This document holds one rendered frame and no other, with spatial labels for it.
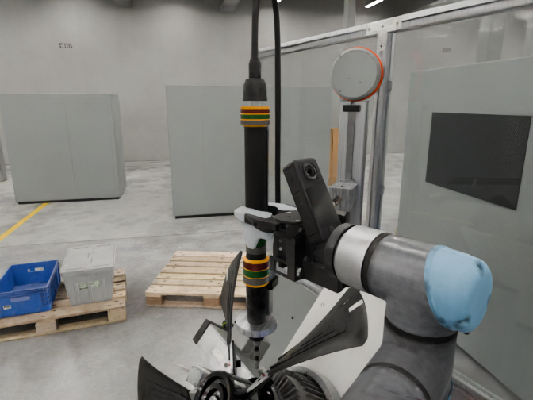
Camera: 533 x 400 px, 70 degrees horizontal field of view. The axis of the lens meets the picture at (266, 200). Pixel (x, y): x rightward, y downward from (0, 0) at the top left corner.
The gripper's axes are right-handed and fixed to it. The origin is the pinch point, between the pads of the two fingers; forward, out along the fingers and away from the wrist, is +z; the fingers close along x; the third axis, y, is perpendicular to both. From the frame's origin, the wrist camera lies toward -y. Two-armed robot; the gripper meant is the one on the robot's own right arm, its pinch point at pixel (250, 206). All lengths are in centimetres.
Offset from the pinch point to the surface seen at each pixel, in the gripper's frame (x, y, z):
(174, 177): 239, 91, 488
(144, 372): -5, 51, 38
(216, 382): -1.3, 38.9, 10.3
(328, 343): 10.1, 25.1, -9.0
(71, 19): 318, -255, 1197
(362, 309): 17.5, 20.7, -10.5
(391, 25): 75, -40, 24
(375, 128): 76, -8, 28
